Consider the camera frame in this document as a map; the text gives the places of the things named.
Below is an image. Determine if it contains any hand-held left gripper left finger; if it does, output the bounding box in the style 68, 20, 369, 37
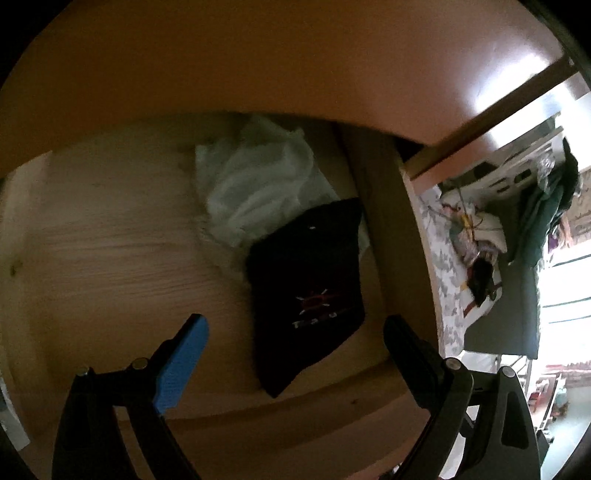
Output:
52, 314, 209, 480

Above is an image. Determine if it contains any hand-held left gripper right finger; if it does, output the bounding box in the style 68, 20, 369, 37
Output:
383, 315, 541, 480

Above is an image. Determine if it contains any deep wooden drawer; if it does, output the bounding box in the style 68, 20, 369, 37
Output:
0, 111, 445, 480

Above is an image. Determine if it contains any black printed garment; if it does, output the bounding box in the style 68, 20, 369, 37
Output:
245, 198, 367, 399

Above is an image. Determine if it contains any white ruffled garment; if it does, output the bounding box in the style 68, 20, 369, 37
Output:
194, 115, 371, 260

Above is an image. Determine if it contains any grey floral bedsheet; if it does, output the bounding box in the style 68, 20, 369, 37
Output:
418, 185, 468, 357

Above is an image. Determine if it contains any grey green sofa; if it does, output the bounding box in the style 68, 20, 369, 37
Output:
463, 258, 542, 359

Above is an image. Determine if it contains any colourful packet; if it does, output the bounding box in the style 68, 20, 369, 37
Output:
450, 217, 482, 260

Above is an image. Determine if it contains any dark green jacket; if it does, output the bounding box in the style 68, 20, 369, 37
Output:
516, 138, 581, 269

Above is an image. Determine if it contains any white laundry basket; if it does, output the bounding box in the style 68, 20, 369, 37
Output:
475, 134, 570, 205

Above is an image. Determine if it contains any shallow wooden drawer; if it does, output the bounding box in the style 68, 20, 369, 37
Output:
0, 0, 555, 160

